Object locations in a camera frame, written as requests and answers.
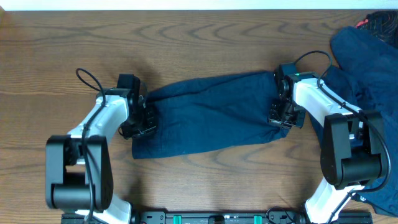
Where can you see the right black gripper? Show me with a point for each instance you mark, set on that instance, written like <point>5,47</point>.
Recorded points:
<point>273,118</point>

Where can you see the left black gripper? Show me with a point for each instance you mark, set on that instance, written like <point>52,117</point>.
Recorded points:
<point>152,128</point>

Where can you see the dark blue shorts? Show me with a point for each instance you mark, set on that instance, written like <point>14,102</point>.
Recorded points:
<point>208,114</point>

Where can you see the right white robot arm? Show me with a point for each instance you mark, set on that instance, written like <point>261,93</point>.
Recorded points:
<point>354,157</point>

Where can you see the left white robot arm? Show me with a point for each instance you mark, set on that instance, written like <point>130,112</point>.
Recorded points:
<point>78,173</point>

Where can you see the dark blue clothes pile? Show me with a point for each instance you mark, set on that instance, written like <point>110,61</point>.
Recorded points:
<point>366,76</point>

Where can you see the black patterned garment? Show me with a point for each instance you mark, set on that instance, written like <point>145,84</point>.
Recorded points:
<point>381,24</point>

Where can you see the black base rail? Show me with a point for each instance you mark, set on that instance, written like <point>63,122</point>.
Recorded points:
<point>272,217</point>

